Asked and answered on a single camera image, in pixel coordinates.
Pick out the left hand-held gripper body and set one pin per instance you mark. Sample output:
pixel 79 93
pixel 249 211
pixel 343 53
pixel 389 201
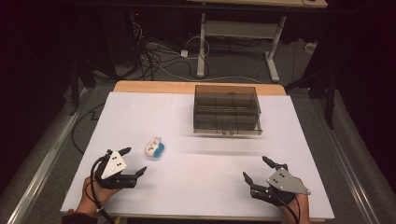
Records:
pixel 114 169

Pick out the person's right hand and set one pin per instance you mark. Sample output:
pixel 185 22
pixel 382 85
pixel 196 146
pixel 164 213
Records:
pixel 299 207

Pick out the black metal stand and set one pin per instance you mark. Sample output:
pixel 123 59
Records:
pixel 327 90
pixel 74 87

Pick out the white power adapter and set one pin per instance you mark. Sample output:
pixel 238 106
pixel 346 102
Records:
pixel 184 53

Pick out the white power strip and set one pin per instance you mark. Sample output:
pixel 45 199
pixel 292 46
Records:
pixel 310 47

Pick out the smoky transparent drawer box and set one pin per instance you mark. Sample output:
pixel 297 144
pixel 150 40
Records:
pixel 226 109

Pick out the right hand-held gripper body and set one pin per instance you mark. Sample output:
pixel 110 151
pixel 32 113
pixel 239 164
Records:
pixel 280 186

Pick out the aluminium floor rail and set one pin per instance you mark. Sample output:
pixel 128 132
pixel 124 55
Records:
pixel 46 158
pixel 348 161

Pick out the person's left hand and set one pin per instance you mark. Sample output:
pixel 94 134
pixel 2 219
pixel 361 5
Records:
pixel 95 194

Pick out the white metal desk frame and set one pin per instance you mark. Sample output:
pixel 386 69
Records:
pixel 239 40

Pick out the white and blue plush toy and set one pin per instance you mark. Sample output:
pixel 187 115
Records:
pixel 155 147

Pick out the white mat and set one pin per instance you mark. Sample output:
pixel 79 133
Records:
pixel 199 155

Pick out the person's left sleeve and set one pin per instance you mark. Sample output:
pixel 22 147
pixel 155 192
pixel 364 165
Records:
pixel 79 217

